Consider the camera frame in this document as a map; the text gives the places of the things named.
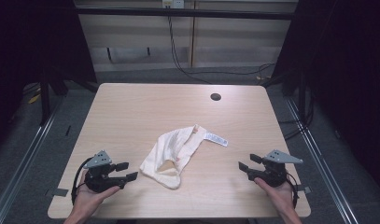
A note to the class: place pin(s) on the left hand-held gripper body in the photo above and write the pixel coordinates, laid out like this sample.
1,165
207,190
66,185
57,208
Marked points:
97,179

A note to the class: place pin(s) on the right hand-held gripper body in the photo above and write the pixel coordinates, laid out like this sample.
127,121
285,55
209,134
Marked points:
273,174

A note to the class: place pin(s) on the pale cotton cloth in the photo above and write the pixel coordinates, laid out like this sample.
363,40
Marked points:
169,149

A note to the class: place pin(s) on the person's left hand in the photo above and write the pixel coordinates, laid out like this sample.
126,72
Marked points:
88,200

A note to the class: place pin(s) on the person's right hand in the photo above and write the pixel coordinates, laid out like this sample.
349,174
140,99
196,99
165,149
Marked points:
282,197

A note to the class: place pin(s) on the grey tape piece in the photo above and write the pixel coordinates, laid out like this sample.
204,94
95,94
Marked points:
58,192
304,189

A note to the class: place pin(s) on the black metal stand leg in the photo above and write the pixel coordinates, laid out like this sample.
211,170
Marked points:
45,102

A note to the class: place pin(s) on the yellow floor object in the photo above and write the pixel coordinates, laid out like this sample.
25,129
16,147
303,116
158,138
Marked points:
34,99

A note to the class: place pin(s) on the black curtain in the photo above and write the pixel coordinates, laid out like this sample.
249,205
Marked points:
32,43
343,62

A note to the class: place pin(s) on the black horizontal metal bar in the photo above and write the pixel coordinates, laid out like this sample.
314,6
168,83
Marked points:
184,13

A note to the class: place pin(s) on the metal floor rail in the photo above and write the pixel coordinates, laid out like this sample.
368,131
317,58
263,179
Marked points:
321,161
25,158

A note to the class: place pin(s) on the white wall power socket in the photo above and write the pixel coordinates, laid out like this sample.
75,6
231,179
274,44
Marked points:
173,3

